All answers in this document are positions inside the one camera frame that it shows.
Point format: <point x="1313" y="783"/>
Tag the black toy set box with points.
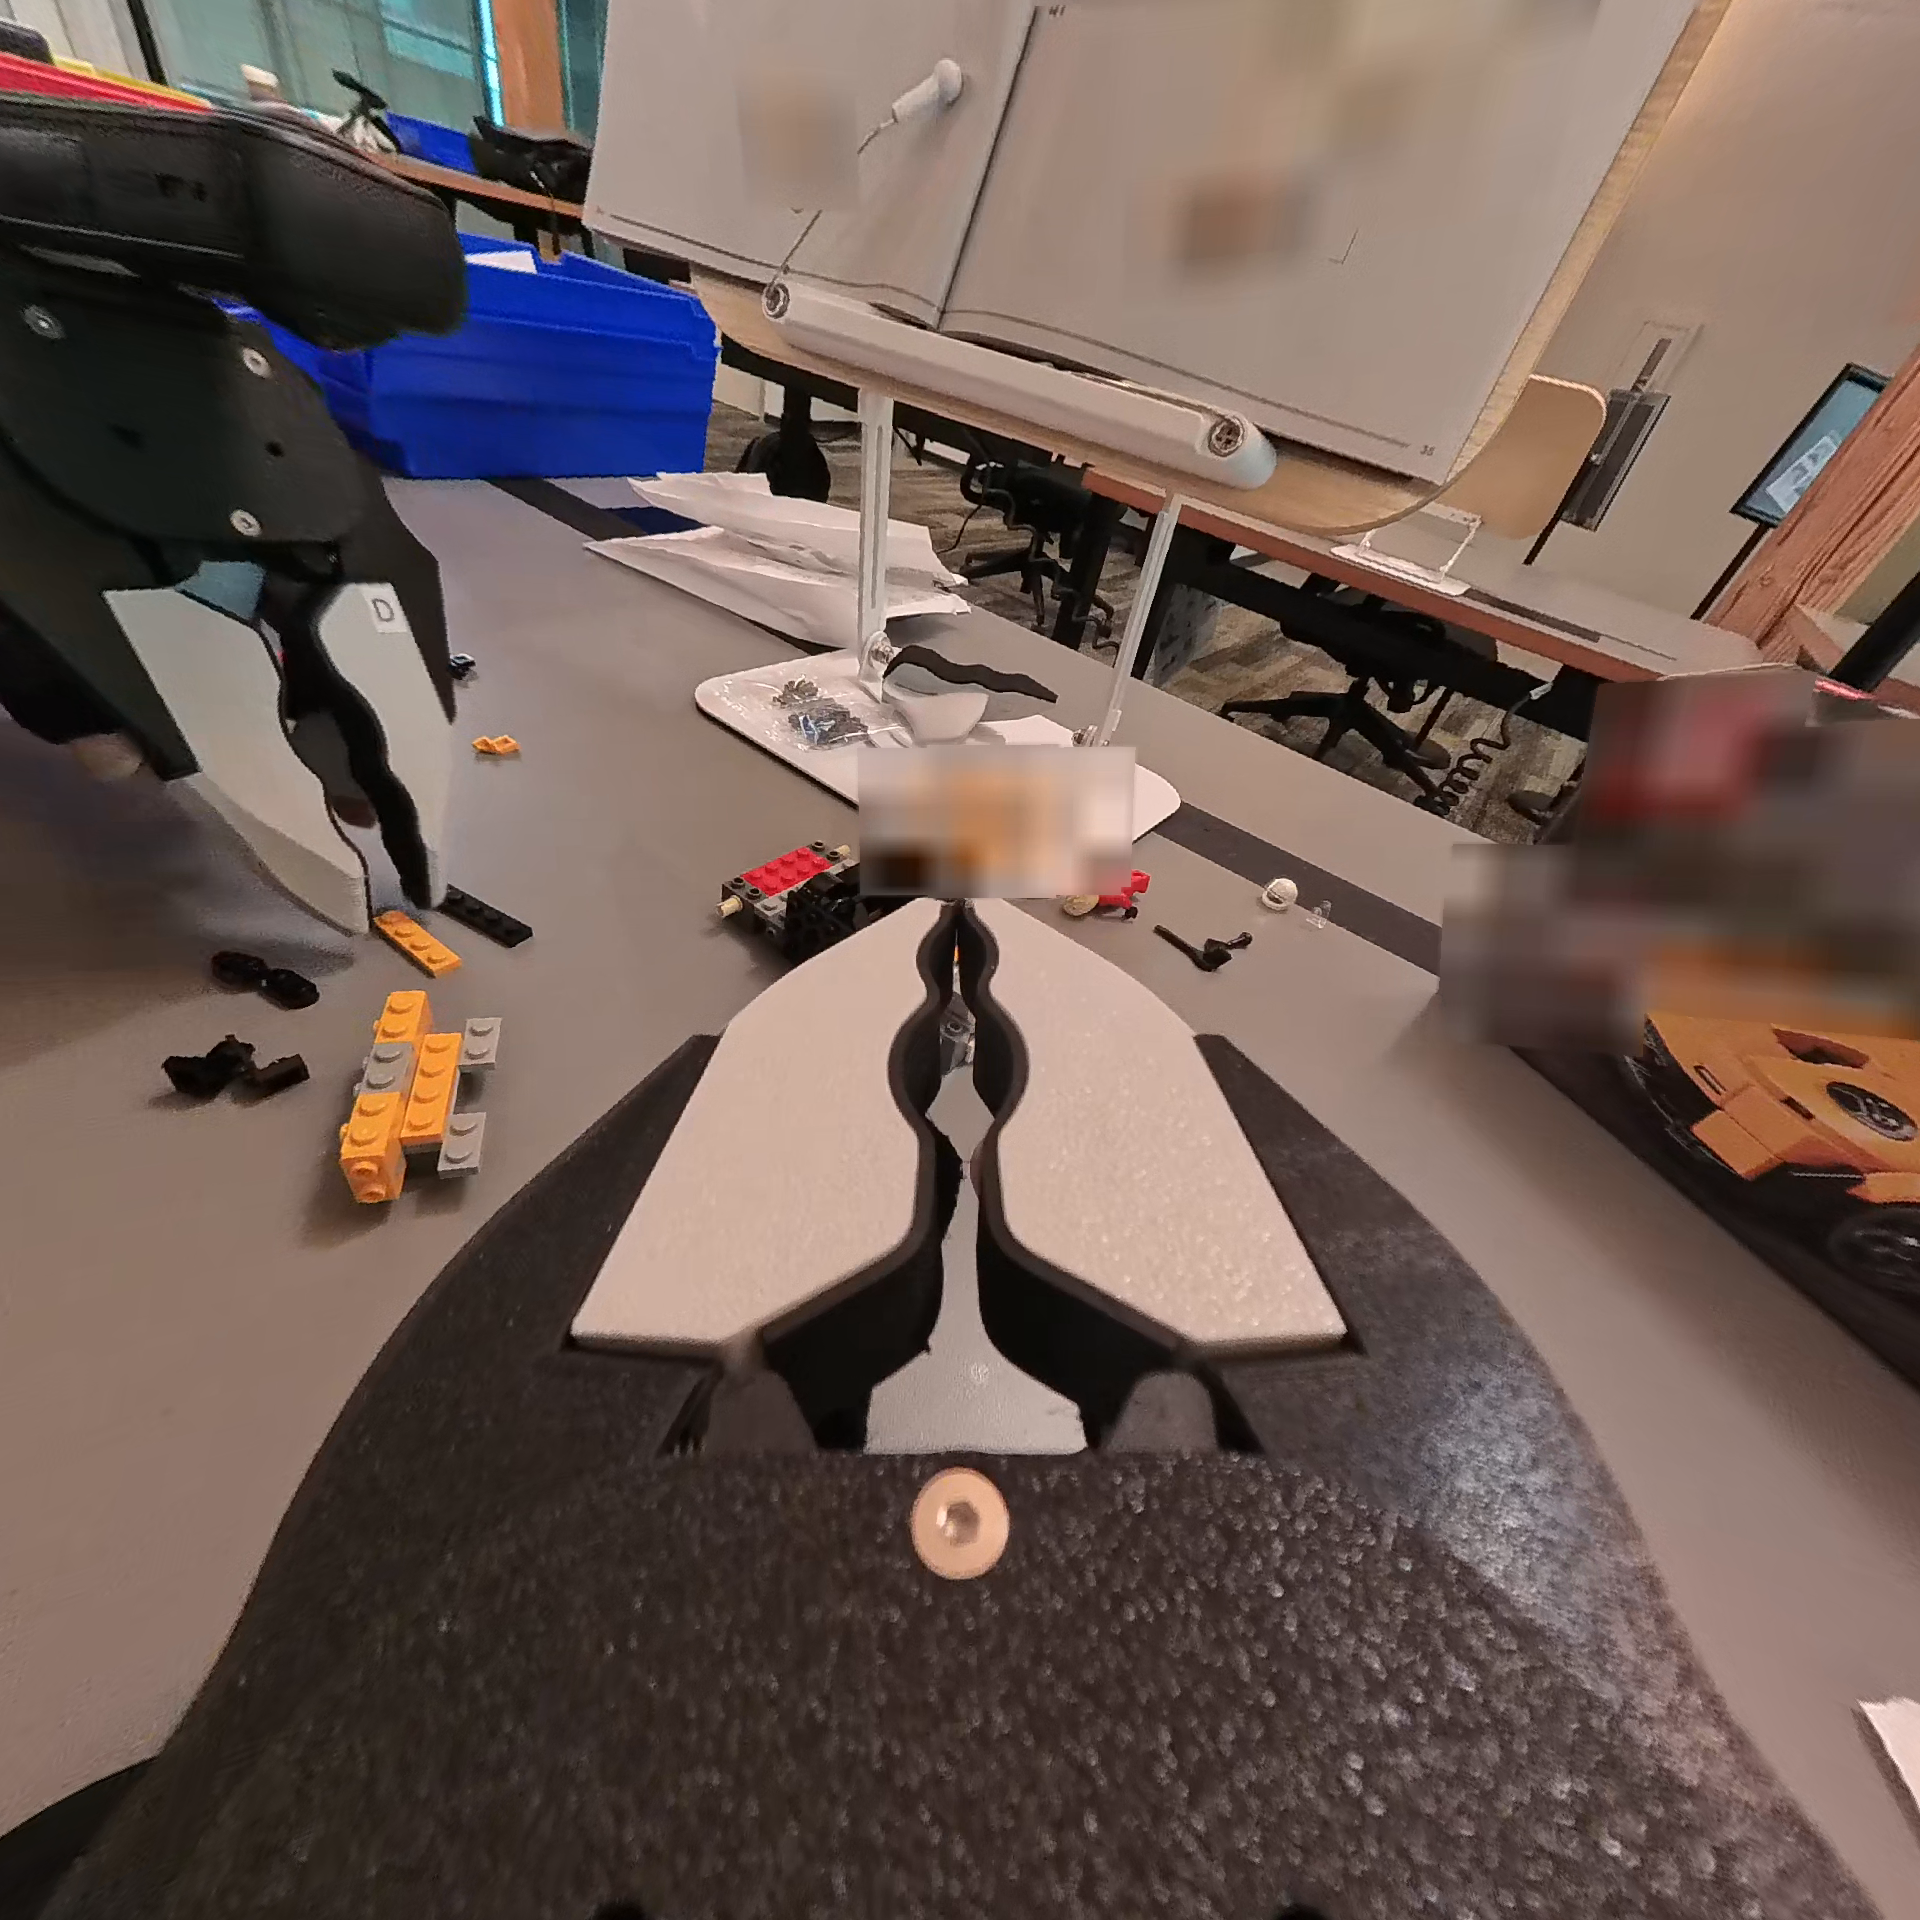
<point x="1769" y="1109"/>

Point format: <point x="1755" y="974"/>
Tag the black two-hole toy piece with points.
<point x="267" y="979"/>

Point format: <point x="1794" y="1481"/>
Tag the white paper scrap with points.
<point x="1893" y="1747"/>

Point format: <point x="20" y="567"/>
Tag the long black toy plate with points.
<point x="488" y="917"/>

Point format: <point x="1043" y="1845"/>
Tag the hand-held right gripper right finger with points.
<point x="1155" y="1185"/>

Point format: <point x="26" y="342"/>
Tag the clear bag of dark parts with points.
<point x="826" y="716"/>

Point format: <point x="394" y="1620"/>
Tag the long wooden table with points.
<point x="480" y="185"/>

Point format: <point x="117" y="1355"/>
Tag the red plastic bin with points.
<point x="76" y="83"/>

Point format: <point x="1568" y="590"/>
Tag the small black toy part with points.
<point x="1201" y="946"/>

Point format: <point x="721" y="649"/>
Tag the small screen on stand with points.
<point x="1809" y="451"/>

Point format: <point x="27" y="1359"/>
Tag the small black tripod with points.
<point x="363" y="109"/>

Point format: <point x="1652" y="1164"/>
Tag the black bag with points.
<point x="528" y="154"/>

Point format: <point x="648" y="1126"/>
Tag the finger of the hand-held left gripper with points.
<point x="412" y="705"/>
<point x="241" y="751"/>

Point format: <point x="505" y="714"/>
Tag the small black toy brick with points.
<point x="282" y="1076"/>
<point x="202" y="1069"/>

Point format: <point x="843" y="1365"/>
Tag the small red toy piece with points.
<point x="1126" y="894"/>

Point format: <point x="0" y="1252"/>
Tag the instruction booklet on stand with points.
<point x="973" y="370"/>

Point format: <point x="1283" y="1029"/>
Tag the wooden beam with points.
<point x="524" y="60"/>

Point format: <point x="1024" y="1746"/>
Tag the black metal pole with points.
<point x="1875" y="639"/>

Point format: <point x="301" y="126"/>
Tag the black office chair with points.
<point x="1036" y="541"/>
<point x="1348" y="705"/>

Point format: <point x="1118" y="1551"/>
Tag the black sign panel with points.
<point x="1627" y="435"/>

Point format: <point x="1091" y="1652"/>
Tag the wood-edged side table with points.
<point x="1844" y="639"/>

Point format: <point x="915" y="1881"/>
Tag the wooden post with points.
<point x="1828" y="525"/>

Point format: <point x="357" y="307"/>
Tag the blue plastic bin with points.
<point x="539" y="377"/>

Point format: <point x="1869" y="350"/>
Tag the narrow orange toy plate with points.
<point x="416" y="946"/>

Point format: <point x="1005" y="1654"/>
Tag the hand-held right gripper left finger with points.
<point x="750" y="1185"/>

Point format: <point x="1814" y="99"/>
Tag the orange grey brick assembly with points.
<point x="412" y="1095"/>

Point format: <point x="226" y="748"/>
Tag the black red toy car chassis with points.
<point x="787" y="893"/>

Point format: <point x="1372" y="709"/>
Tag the grey side table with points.
<point x="1500" y="594"/>

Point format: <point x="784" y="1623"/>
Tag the small blue bin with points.
<point x="428" y="140"/>

